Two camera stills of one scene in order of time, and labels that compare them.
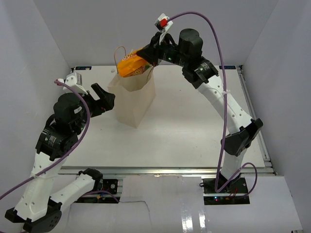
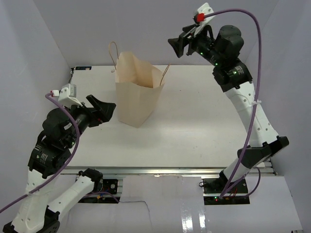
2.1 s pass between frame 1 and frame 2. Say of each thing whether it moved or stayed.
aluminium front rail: stayed
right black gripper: moved
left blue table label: stayed
